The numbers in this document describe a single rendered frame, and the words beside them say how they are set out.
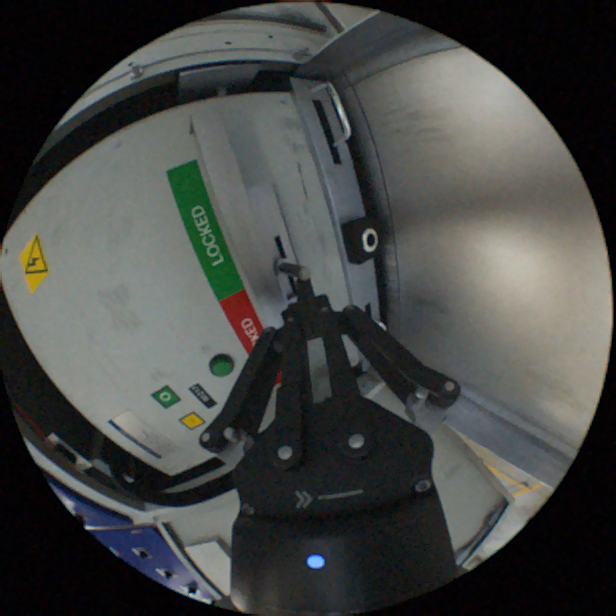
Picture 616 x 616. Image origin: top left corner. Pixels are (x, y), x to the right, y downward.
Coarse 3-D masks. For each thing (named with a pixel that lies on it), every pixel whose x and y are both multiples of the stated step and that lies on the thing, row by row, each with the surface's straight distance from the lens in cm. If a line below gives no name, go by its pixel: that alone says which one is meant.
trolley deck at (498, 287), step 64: (448, 64) 30; (384, 128) 31; (448, 128) 27; (512, 128) 26; (448, 192) 27; (512, 192) 26; (576, 192) 27; (448, 256) 29; (512, 256) 27; (576, 256) 27; (448, 320) 33; (512, 320) 30; (576, 320) 30; (512, 384) 37; (576, 384) 37; (576, 448) 50
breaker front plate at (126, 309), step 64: (128, 128) 28; (256, 128) 27; (64, 192) 29; (128, 192) 24; (256, 192) 24; (320, 192) 28; (0, 256) 39; (64, 256) 27; (128, 256) 23; (192, 256) 22; (320, 256) 27; (64, 320) 29; (128, 320) 25; (192, 320) 24; (64, 384) 35; (128, 384) 29; (192, 384) 28; (320, 384) 38; (128, 448) 41; (192, 448) 39
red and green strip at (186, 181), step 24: (192, 168) 24; (192, 192) 23; (192, 216) 22; (192, 240) 22; (216, 240) 22; (216, 264) 22; (216, 288) 23; (240, 288) 23; (240, 312) 24; (240, 336) 25
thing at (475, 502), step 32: (448, 448) 58; (448, 480) 59; (480, 480) 67; (192, 512) 55; (224, 512) 54; (448, 512) 62; (480, 512) 72; (192, 544) 63; (224, 544) 58; (480, 544) 77; (224, 576) 62
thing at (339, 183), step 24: (312, 120) 30; (336, 120) 33; (312, 144) 29; (336, 168) 29; (336, 192) 28; (336, 216) 28; (360, 216) 31; (336, 240) 29; (360, 288) 32; (360, 360) 41
